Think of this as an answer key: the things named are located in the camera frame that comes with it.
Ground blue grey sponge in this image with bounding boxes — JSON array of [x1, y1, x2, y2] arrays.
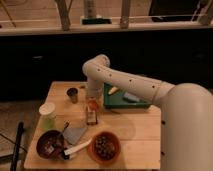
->
[[123, 92, 140, 102]]

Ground metal cup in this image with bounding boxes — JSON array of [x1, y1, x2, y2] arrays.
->
[[66, 87, 78, 103]]

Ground dark red bowl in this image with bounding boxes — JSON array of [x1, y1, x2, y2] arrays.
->
[[36, 130, 64, 159]]

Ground black spoon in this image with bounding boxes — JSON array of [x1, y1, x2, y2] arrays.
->
[[55, 122, 69, 143]]

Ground grey blue cloth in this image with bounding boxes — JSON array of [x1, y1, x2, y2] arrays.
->
[[63, 126, 87, 145]]

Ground green base stand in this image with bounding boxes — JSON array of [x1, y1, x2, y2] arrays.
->
[[82, 18, 111, 25]]

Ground orange bowl with nuts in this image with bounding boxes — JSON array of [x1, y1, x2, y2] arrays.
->
[[88, 131, 121, 165]]

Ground green plastic tray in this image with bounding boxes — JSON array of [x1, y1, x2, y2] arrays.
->
[[103, 83, 150, 109]]

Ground black pole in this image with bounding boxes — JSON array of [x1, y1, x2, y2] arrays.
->
[[10, 122, 24, 171]]

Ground yellow corn cob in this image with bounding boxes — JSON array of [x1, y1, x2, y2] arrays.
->
[[108, 87, 119, 95]]

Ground white handled knife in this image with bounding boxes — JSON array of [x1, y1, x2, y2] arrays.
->
[[60, 139, 91, 160]]

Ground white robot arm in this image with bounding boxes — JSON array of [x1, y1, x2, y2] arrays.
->
[[82, 54, 213, 171]]

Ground small wooden block toy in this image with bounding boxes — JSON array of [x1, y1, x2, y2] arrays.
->
[[86, 109, 98, 125]]

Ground orange apple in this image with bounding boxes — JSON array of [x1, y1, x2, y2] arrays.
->
[[88, 101, 99, 111]]

